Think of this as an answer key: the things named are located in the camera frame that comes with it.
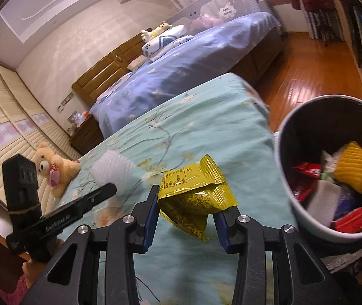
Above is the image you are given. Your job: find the wooden bed frame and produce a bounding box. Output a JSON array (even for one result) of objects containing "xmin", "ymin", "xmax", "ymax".
[{"xmin": 232, "ymin": 27, "xmax": 286, "ymax": 85}]

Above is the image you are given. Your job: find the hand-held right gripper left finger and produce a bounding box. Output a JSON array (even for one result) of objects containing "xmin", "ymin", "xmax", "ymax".
[{"xmin": 20, "ymin": 184, "xmax": 161, "ymax": 305}]

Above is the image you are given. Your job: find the dark wooden coat rack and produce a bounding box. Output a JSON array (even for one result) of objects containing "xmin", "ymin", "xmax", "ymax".
[{"xmin": 321, "ymin": 9, "xmax": 338, "ymax": 47}]

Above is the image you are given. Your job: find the yellow foam net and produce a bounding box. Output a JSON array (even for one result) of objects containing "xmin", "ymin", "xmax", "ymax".
[{"xmin": 334, "ymin": 141, "xmax": 362, "ymax": 194}]

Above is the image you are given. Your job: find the white trash bin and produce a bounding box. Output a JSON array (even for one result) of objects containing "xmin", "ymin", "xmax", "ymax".
[{"xmin": 275, "ymin": 95, "xmax": 362, "ymax": 245}]

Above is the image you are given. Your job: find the white foam net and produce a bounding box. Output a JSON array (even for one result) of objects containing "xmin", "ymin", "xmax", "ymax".
[{"xmin": 90, "ymin": 151, "xmax": 135, "ymax": 186}]

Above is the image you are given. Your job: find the cream louvred wardrobe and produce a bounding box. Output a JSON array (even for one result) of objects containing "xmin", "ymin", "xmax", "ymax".
[{"xmin": 0, "ymin": 54, "xmax": 83, "ymax": 204}]

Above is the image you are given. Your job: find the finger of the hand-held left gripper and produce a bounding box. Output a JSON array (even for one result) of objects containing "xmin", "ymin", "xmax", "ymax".
[{"xmin": 71, "ymin": 182, "xmax": 118, "ymax": 216}]

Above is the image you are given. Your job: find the white foam block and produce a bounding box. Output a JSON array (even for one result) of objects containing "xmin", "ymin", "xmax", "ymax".
[{"xmin": 305, "ymin": 179, "xmax": 342, "ymax": 227}]

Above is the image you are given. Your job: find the white gold wrapper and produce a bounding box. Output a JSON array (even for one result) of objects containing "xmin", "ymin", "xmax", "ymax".
[{"xmin": 321, "ymin": 146, "xmax": 347, "ymax": 181}]

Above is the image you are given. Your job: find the bed with blue duvet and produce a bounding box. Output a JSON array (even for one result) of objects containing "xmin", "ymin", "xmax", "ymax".
[{"xmin": 90, "ymin": 11, "xmax": 283, "ymax": 139}]

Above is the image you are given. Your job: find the tan teddy bear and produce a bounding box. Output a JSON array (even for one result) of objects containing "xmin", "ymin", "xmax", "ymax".
[{"xmin": 35, "ymin": 142, "xmax": 81, "ymax": 199}]

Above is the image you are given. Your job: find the grey bed guard rail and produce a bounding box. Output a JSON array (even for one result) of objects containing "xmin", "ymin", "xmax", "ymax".
[{"xmin": 168, "ymin": 0, "xmax": 261, "ymax": 32}]

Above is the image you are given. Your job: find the wooden headboard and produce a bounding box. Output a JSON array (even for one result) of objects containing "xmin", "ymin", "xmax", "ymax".
[{"xmin": 71, "ymin": 28, "xmax": 153, "ymax": 107}]

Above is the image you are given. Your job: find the yellow snack packet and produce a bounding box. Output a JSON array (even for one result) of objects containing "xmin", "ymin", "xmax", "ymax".
[{"xmin": 157, "ymin": 154, "xmax": 238, "ymax": 242}]

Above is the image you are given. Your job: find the yellow white plush toy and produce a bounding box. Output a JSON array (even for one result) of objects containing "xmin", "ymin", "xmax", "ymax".
[{"xmin": 141, "ymin": 22, "xmax": 172, "ymax": 40}]

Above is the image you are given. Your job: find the blue white printed pillow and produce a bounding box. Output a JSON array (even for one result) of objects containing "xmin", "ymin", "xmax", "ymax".
[{"xmin": 141, "ymin": 25, "xmax": 194, "ymax": 62}]

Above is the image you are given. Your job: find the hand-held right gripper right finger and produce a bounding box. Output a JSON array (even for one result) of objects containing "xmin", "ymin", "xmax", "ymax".
[{"xmin": 213, "ymin": 206, "xmax": 350, "ymax": 305}]

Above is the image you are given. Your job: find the red wrapper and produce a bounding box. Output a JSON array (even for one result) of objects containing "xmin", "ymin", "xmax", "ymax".
[
  {"xmin": 292, "ymin": 162, "xmax": 323, "ymax": 178},
  {"xmin": 292, "ymin": 187, "xmax": 315, "ymax": 204},
  {"xmin": 329, "ymin": 206, "xmax": 362, "ymax": 232}
]

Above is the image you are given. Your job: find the wooden nightstand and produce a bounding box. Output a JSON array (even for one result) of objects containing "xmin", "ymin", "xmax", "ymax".
[{"xmin": 69, "ymin": 113, "xmax": 103, "ymax": 156}]

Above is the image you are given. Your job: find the pink plush toy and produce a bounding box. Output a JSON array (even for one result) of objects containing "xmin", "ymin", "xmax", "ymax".
[{"xmin": 194, "ymin": 14, "xmax": 224, "ymax": 31}]

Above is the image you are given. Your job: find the cream pillow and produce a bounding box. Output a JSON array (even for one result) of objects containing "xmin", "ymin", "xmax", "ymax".
[{"xmin": 126, "ymin": 55, "xmax": 146, "ymax": 71}]

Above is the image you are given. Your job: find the person's left hand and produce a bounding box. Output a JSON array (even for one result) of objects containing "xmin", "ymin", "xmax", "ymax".
[{"xmin": 22, "ymin": 258, "xmax": 48, "ymax": 289}]

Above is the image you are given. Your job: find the blue plastic wrapper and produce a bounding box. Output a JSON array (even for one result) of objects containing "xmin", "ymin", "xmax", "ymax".
[{"xmin": 337, "ymin": 184, "xmax": 359, "ymax": 220}]

